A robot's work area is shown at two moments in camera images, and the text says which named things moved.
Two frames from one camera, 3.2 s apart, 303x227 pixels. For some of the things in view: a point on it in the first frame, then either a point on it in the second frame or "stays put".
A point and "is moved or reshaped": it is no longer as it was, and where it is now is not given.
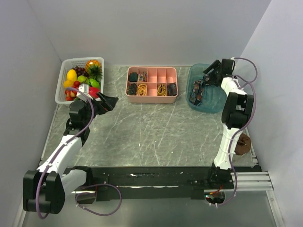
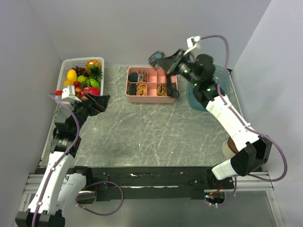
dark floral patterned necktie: [196, 97] is moved or reshaped
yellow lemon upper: [72, 75] stays put
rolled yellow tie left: [141, 89] stays put
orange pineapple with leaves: [93, 67] stays put
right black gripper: [214, 65] → [170, 64]
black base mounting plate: [117, 184] stays put
